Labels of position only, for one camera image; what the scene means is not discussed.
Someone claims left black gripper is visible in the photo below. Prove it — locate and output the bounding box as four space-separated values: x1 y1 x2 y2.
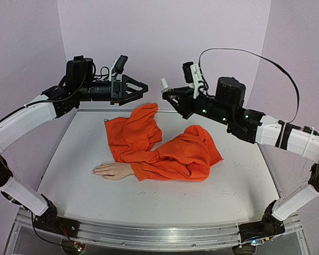
78 73 150 106

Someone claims white nail polish cap brush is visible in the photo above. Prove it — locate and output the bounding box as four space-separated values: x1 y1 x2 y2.
161 78 169 89

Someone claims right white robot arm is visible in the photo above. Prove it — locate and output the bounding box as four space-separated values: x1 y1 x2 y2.
161 77 319 222

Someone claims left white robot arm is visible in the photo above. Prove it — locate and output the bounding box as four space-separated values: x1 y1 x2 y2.
0 55 148 232

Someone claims orange cloth garment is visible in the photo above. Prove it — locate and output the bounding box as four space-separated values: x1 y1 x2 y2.
105 103 223 182

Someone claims mannequin hand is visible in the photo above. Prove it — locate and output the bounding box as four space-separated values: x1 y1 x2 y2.
92 163 134 181

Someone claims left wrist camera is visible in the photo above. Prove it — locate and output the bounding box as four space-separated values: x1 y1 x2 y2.
108 55 128 81

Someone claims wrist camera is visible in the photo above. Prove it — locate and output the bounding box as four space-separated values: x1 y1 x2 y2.
182 62 207 99
108 55 128 81

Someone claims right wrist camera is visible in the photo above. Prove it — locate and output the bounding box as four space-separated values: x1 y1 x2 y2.
182 62 207 99

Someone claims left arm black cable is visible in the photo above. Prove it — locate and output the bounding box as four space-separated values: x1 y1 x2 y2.
95 66 111 80

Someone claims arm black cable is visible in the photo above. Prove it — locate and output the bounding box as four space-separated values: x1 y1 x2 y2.
198 47 300 123
95 66 111 80

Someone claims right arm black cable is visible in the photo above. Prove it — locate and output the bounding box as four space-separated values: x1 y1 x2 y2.
198 47 300 123

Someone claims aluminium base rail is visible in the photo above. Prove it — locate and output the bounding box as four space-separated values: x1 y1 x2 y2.
5 201 309 255

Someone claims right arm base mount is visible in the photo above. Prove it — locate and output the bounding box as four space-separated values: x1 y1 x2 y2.
238 200 285 243

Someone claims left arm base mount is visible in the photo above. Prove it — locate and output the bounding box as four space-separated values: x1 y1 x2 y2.
33 200 80 238

